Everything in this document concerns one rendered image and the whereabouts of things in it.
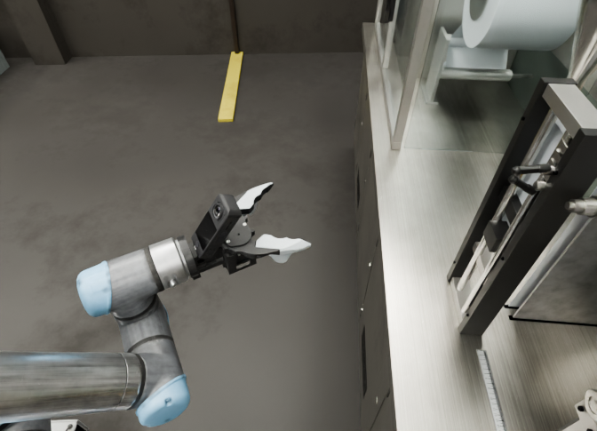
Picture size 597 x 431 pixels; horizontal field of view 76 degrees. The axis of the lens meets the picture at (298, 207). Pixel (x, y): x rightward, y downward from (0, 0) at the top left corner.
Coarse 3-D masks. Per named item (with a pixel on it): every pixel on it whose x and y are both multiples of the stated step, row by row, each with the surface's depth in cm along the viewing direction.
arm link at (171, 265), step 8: (168, 240) 61; (176, 240) 62; (152, 248) 60; (160, 248) 60; (168, 248) 60; (176, 248) 60; (152, 256) 58; (160, 256) 59; (168, 256) 59; (176, 256) 59; (160, 264) 58; (168, 264) 59; (176, 264) 59; (184, 264) 60; (160, 272) 58; (168, 272) 59; (176, 272) 59; (184, 272) 60; (168, 280) 59; (176, 280) 60; (184, 280) 61
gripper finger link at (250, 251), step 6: (240, 246) 62; (246, 246) 62; (252, 246) 62; (240, 252) 62; (246, 252) 61; (252, 252) 61; (258, 252) 61; (264, 252) 61; (270, 252) 62; (276, 252) 62; (252, 258) 62; (258, 258) 62
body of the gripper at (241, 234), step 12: (240, 228) 64; (252, 228) 64; (180, 240) 61; (228, 240) 62; (240, 240) 62; (192, 252) 62; (216, 252) 63; (228, 252) 63; (192, 264) 60; (204, 264) 65; (216, 264) 66; (228, 264) 64; (240, 264) 66; (252, 264) 68; (192, 276) 62
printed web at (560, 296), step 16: (592, 224) 66; (576, 240) 69; (592, 240) 69; (560, 256) 73; (576, 256) 73; (592, 256) 72; (560, 272) 76; (576, 272) 76; (592, 272) 75; (544, 288) 80; (560, 288) 80; (576, 288) 79; (592, 288) 79; (528, 304) 85; (544, 304) 84; (560, 304) 84; (576, 304) 83; (592, 304) 83; (544, 320) 89; (560, 320) 88; (576, 320) 88; (592, 320) 87
